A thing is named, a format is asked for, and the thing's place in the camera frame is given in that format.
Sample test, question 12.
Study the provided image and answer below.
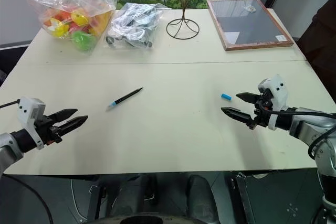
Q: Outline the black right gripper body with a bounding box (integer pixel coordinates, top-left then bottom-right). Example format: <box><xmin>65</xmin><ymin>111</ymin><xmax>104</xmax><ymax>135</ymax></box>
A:
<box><xmin>247</xmin><ymin>90</ymin><xmax>275</xmax><ymax>131</ymax></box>

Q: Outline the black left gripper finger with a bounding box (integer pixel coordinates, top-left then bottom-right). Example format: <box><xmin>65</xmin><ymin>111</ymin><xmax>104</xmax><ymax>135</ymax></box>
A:
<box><xmin>48</xmin><ymin>108</ymin><xmax>79</xmax><ymax>125</ymax></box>
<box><xmin>58</xmin><ymin>115</ymin><xmax>89</xmax><ymax>135</ymax></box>

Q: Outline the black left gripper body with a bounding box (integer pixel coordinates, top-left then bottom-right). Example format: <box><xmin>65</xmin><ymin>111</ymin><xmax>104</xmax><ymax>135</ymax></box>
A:
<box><xmin>34</xmin><ymin>115</ymin><xmax>64</xmax><ymax>146</ymax></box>

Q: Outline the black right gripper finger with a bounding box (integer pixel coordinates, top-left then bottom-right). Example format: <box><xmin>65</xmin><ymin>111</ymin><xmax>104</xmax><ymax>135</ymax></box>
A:
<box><xmin>220</xmin><ymin>106</ymin><xmax>254</xmax><ymax>125</ymax></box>
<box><xmin>235</xmin><ymin>92</ymin><xmax>261</xmax><ymax>104</ymax></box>

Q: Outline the black pen with blue band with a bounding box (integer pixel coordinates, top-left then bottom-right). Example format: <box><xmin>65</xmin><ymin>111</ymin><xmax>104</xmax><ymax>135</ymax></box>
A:
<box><xmin>106</xmin><ymin>87</ymin><xmax>144</xmax><ymax>112</ymax></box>

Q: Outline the wooden framed dark board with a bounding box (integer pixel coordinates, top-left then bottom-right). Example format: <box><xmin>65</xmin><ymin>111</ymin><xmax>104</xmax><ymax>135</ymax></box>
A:
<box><xmin>205</xmin><ymin>0</ymin><xmax>295</xmax><ymax>52</ymax></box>

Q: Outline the green toy fruit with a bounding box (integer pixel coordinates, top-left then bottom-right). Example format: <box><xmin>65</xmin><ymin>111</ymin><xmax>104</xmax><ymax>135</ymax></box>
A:
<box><xmin>70</xmin><ymin>30</ymin><xmax>96</xmax><ymax>52</ymax></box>

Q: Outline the black metal table leg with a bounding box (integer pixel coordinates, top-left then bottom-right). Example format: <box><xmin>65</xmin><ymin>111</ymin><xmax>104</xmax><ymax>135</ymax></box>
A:
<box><xmin>230</xmin><ymin>172</ymin><xmax>254</xmax><ymax>224</ymax></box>

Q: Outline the yellow toy fruit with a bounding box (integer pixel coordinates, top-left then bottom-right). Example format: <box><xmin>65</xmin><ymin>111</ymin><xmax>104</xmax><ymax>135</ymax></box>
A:
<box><xmin>50</xmin><ymin>17</ymin><xmax>70</xmax><ymax>38</ymax></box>

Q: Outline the dark brown cabinet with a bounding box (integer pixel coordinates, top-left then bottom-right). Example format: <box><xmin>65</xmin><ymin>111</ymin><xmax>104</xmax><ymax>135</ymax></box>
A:
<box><xmin>296</xmin><ymin>0</ymin><xmax>336</xmax><ymax>99</ymax></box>

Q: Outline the clear bag of silver parts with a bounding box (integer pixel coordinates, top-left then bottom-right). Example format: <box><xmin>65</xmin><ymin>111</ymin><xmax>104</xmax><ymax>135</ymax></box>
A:
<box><xmin>105</xmin><ymin>2</ymin><xmax>165</xmax><ymax>50</ymax></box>

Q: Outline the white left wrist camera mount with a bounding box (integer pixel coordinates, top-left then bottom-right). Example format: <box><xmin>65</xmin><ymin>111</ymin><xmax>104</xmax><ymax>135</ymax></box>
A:
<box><xmin>17</xmin><ymin>97</ymin><xmax>46</xmax><ymax>151</ymax></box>

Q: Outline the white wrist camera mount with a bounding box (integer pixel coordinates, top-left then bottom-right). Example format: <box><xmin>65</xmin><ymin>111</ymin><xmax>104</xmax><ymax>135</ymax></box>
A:
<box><xmin>257</xmin><ymin>73</ymin><xmax>288</xmax><ymax>132</ymax></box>
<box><xmin>17</xmin><ymin>97</ymin><xmax>46</xmax><ymax>151</ymax></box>

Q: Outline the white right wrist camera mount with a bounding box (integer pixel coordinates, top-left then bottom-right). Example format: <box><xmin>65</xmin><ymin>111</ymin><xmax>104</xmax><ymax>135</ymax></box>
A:
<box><xmin>257</xmin><ymin>73</ymin><xmax>288</xmax><ymax>132</ymax></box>

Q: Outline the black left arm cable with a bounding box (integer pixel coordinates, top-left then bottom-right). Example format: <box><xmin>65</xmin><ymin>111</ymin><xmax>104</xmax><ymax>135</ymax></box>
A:
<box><xmin>0</xmin><ymin>99</ymin><xmax>22</xmax><ymax>110</ymax></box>

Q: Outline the black floor cable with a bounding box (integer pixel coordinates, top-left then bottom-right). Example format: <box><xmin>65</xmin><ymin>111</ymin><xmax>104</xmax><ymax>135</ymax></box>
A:
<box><xmin>0</xmin><ymin>173</ymin><xmax>54</xmax><ymax>224</ymax></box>

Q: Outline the brown wire stand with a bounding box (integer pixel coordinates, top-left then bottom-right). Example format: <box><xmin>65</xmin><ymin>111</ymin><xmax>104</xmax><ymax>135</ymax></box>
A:
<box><xmin>163</xmin><ymin>0</ymin><xmax>209</xmax><ymax>40</ymax></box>

